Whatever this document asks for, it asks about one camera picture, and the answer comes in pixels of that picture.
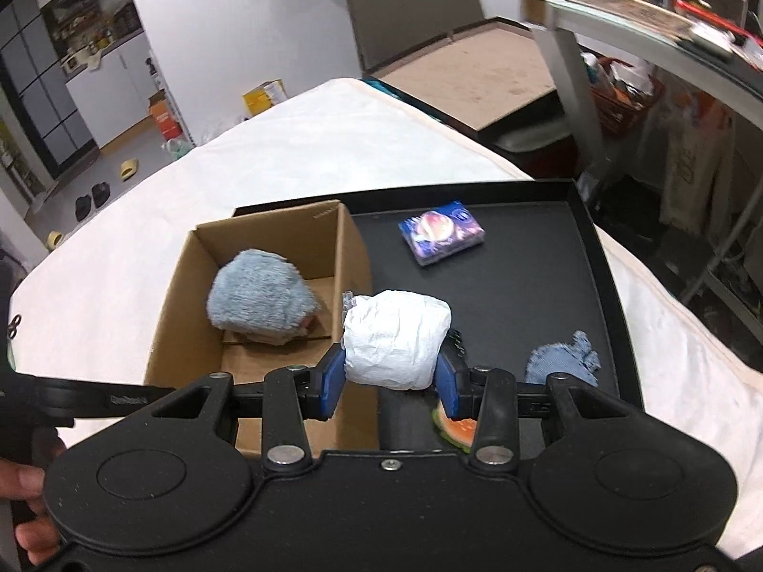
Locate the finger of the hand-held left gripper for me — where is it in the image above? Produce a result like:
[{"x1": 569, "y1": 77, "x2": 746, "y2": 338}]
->
[{"x1": 34, "y1": 377, "x2": 177, "y2": 428}]

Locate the brown cardboard box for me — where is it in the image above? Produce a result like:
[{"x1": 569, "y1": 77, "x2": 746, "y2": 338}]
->
[{"x1": 144, "y1": 199, "x2": 382, "y2": 454}]

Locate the blue printed tissue packet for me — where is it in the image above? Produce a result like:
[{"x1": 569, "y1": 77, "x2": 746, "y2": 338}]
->
[{"x1": 397, "y1": 198, "x2": 485, "y2": 268}]

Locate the blue denim cloth piece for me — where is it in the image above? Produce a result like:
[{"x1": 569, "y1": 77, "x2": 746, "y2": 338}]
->
[{"x1": 525, "y1": 329, "x2": 602, "y2": 387}]

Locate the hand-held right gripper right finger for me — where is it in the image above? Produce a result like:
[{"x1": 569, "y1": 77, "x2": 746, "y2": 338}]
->
[{"x1": 433, "y1": 348, "x2": 633, "y2": 470}]

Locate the grey upright panel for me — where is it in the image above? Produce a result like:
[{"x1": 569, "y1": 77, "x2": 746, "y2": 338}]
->
[{"x1": 337, "y1": 0, "x2": 486, "y2": 69}]

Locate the black tray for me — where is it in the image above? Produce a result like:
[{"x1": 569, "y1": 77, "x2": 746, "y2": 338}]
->
[{"x1": 232, "y1": 179, "x2": 645, "y2": 454}]

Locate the white soft bundle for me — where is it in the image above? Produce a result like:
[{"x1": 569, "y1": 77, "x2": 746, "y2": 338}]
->
[{"x1": 341, "y1": 289, "x2": 452, "y2": 393}]

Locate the wooden board with black frame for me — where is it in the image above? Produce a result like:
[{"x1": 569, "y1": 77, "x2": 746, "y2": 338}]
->
[{"x1": 361, "y1": 18, "x2": 564, "y2": 132}]

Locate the wall shelf niche with clutter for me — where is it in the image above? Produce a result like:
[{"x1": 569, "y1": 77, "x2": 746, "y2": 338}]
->
[{"x1": 41, "y1": 0, "x2": 144, "y2": 66}]

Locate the orange fruit slice toy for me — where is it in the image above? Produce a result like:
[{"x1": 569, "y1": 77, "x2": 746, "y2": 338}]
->
[{"x1": 430, "y1": 399, "x2": 481, "y2": 450}]

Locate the black panelled door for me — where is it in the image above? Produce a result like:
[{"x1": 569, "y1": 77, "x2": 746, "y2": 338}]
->
[{"x1": 0, "y1": 0, "x2": 99, "y2": 180}]

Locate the glass desk with metal legs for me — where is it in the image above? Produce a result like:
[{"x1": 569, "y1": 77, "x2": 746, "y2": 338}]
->
[{"x1": 518, "y1": 0, "x2": 763, "y2": 311}]

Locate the white cabinet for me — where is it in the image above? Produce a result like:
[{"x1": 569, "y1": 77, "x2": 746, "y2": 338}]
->
[{"x1": 65, "y1": 32, "x2": 183, "y2": 150}]

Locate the orange box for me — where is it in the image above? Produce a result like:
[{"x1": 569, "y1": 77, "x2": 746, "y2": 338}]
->
[{"x1": 148, "y1": 89, "x2": 186, "y2": 141}]

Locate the person's left hand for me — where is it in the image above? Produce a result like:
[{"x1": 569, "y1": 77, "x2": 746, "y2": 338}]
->
[{"x1": 0, "y1": 459, "x2": 63, "y2": 567}]

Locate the brown patterned desk mat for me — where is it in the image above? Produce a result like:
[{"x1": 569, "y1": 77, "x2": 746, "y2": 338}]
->
[{"x1": 539, "y1": 0, "x2": 695, "y2": 42}]

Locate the beige tote bag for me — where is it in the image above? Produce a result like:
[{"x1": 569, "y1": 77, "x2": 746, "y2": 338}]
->
[{"x1": 659, "y1": 80, "x2": 737, "y2": 233}]

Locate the black desk mat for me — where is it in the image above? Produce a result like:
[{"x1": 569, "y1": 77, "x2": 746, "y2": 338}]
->
[{"x1": 673, "y1": 36, "x2": 763, "y2": 102}]

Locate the grey-blue plush toy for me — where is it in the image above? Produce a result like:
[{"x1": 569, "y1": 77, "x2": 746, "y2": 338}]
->
[{"x1": 206, "y1": 249, "x2": 320, "y2": 347}]

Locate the red basket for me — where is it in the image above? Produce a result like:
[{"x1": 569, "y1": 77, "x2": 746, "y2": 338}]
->
[{"x1": 587, "y1": 56, "x2": 665, "y2": 138}]

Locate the yellow cardboard box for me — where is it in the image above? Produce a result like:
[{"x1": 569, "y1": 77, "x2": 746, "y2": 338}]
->
[{"x1": 241, "y1": 80, "x2": 290, "y2": 117}]

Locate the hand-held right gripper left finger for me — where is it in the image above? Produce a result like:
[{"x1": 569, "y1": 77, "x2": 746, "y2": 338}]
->
[{"x1": 146, "y1": 346, "x2": 348, "y2": 470}]

